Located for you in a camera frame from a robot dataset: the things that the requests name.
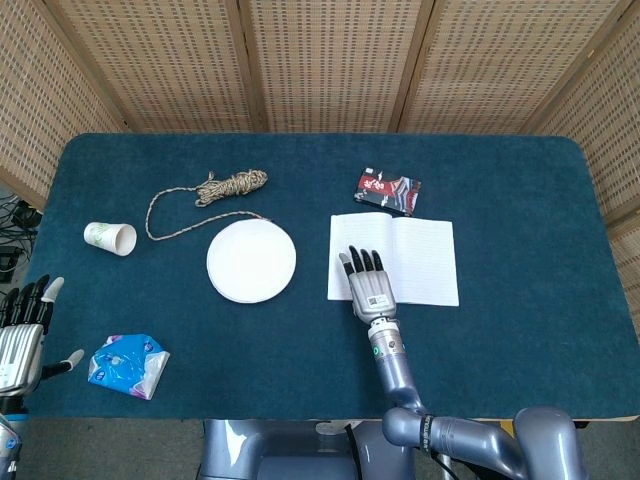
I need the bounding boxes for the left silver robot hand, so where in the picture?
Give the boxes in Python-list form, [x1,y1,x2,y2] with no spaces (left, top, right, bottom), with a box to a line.
[0,273,85,399]

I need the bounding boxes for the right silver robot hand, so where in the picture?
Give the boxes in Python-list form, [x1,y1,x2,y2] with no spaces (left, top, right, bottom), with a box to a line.
[338,244,401,324]

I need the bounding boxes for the notebook with yellow spine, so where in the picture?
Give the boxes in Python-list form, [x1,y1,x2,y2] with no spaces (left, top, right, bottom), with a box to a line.
[327,211,460,308]

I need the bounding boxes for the red black card box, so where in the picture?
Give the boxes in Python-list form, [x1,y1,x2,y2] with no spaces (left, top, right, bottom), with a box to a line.
[353,166,422,217]

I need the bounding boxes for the blue tissue pack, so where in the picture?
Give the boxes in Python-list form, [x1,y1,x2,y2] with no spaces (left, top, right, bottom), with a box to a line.
[87,333,171,402]

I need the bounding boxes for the white paper plate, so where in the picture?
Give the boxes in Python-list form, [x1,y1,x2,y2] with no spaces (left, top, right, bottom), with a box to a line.
[206,222,298,305]

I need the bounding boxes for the dark teal table mat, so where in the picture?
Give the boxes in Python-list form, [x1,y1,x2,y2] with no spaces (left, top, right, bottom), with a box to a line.
[24,132,640,421]

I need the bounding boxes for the white paper cup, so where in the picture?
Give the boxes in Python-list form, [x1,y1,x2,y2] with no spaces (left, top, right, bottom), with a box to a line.
[83,221,138,258]

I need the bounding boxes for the grey-blue robot torso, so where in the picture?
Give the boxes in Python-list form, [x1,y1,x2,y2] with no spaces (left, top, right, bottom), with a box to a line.
[199,418,416,480]

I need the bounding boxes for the woven bamboo folding screen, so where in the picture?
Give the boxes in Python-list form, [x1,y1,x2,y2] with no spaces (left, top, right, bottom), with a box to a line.
[0,0,640,321]

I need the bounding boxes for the black floor cables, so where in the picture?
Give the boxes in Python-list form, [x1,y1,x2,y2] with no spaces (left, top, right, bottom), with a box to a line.
[0,192,44,284]

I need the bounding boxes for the black torso cable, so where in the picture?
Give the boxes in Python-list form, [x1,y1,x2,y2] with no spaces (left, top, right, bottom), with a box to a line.
[344,423,362,480]

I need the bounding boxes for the braided camouflage rope bundle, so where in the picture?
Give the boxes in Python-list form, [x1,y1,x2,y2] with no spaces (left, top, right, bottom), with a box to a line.
[145,169,274,242]

